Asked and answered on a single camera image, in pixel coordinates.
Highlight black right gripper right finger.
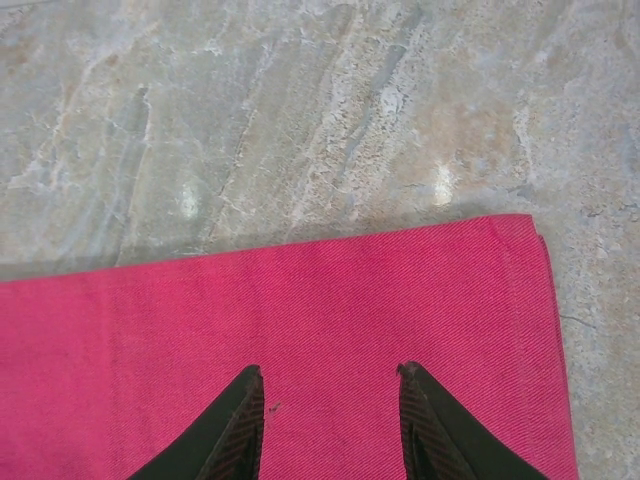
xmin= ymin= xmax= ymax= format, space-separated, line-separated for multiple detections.
xmin=396 ymin=360 xmax=551 ymax=480

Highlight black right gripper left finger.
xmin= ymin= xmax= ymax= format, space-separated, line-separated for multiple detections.
xmin=127 ymin=364 xmax=266 ymax=480

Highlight pink long pants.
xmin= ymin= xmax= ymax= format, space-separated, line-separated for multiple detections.
xmin=0 ymin=213 xmax=581 ymax=480

